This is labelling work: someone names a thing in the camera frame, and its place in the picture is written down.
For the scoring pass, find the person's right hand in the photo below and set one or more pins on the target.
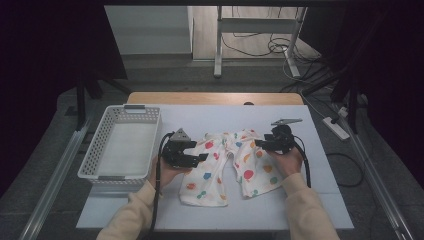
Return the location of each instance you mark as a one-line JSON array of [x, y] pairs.
[[288, 163]]

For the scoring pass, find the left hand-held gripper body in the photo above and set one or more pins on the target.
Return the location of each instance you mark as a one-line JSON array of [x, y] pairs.
[[176, 155]]

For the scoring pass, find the white power strip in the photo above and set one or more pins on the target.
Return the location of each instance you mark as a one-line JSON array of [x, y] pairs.
[[336, 128]]

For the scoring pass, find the aluminium floor rail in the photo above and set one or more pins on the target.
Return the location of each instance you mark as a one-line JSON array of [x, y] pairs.
[[50, 193], [383, 196]]

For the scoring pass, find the black metal stand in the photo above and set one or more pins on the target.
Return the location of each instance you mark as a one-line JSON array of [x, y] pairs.
[[353, 110], [80, 106]]

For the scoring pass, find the person's left hand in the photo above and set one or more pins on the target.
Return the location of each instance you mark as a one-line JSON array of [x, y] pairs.
[[166, 176]]

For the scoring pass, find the white perforated plastic basket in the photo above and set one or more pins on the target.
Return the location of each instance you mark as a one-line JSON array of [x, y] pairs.
[[126, 150]]

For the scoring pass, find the white fruit print baby pants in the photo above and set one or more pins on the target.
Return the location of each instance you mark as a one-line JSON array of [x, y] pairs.
[[206, 180]]

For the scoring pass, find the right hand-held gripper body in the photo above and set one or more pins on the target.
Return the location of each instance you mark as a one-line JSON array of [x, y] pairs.
[[283, 140]]

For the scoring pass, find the white metal desk frame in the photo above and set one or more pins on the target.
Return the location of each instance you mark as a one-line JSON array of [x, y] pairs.
[[218, 50]]

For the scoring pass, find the white power plug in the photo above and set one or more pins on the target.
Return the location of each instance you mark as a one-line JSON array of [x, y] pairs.
[[343, 111]]

